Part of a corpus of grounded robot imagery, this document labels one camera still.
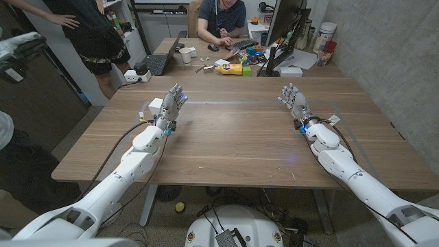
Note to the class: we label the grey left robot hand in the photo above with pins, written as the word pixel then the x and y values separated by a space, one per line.
pixel 169 109

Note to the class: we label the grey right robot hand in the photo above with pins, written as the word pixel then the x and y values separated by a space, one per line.
pixel 299 104

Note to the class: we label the white cube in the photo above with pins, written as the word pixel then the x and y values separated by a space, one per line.
pixel 155 105

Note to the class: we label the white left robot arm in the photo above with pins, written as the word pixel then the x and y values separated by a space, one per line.
pixel 133 164

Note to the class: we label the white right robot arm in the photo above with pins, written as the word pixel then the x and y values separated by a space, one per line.
pixel 343 164

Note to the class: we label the green cube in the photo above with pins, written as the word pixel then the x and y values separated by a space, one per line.
pixel 246 71

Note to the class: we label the blue cube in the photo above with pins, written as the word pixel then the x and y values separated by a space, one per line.
pixel 250 51

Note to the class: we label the flat white box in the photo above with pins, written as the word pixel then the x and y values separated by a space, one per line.
pixel 291 71

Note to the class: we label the white right wrist tag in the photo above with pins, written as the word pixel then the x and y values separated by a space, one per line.
pixel 333 119

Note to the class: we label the white paper sheet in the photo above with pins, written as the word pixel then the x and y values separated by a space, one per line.
pixel 303 59

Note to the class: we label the black laptop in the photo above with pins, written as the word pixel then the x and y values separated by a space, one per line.
pixel 157 63

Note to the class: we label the black power adapter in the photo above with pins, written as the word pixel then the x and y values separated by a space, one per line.
pixel 140 68

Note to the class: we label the white power strip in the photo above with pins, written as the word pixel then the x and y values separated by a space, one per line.
pixel 129 76

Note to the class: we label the white paper cup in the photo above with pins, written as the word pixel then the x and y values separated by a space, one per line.
pixel 185 55

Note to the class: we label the yellow mustard bottle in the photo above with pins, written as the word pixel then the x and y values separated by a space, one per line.
pixel 229 69

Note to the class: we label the white shelf unit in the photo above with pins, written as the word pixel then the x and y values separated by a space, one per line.
pixel 134 44

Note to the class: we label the white labelled canister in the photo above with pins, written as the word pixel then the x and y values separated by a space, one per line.
pixel 325 34

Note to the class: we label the black computer mouse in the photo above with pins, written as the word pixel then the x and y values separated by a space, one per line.
pixel 213 47

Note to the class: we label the black keyboard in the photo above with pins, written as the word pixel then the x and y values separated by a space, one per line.
pixel 243 44

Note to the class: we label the black round fan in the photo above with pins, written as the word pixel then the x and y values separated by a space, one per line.
pixel 168 193

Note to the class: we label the black computer monitor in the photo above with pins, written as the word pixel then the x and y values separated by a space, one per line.
pixel 284 17

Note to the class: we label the wooden chair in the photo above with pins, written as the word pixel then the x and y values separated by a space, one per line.
pixel 192 17

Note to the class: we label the yellow ball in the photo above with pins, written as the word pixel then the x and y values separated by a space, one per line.
pixel 180 207

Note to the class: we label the grey table leg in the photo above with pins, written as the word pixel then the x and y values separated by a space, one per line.
pixel 148 206
pixel 323 212

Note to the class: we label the black headphones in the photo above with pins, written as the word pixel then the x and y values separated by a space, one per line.
pixel 264 6

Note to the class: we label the seated person in blue shirt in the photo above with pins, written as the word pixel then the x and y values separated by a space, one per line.
pixel 223 17

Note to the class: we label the standing person in black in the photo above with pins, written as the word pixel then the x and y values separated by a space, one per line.
pixel 89 31

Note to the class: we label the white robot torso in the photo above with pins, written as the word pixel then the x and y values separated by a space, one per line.
pixel 254 223

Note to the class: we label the black electronics box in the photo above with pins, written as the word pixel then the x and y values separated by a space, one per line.
pixel 226 239

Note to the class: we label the person in white shirt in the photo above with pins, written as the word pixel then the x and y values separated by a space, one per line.
pixel 27 171

